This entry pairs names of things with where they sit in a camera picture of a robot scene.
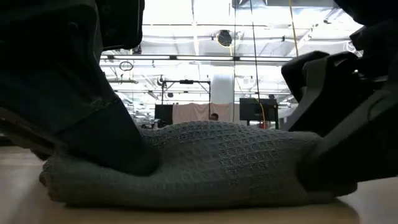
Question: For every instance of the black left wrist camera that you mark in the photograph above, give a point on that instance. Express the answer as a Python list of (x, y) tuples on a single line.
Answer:
[(121, 21)]

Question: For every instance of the person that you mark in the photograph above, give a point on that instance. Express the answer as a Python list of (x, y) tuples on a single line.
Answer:
[(214, 116)]

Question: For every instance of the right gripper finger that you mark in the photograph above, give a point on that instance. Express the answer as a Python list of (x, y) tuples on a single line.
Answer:
[(335, 93), (357, 155)]

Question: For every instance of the black overhead camera stand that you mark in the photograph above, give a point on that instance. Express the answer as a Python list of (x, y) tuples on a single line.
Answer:
[(186, 81)]

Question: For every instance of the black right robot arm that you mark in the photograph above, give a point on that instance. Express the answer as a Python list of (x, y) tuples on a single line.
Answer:
[(373, 9)]

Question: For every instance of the horizontal ceiling rail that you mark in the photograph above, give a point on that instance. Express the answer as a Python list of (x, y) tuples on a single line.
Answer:
[(199, 58)]

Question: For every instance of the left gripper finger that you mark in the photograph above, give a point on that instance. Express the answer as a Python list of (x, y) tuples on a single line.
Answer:
[(118, 140)]

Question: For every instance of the grey waffle-weave towel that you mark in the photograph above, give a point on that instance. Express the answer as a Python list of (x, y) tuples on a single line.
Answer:
[(202, 165)]

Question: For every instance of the black screen panel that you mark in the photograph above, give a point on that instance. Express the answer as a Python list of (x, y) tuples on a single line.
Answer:
[(163, 113)]

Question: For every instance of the black panel on legs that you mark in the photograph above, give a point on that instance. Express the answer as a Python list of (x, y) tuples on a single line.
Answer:
[(258, 109)]

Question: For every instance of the pink hanging cloth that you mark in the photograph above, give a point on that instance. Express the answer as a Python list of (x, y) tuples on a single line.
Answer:
[(192, 112)]

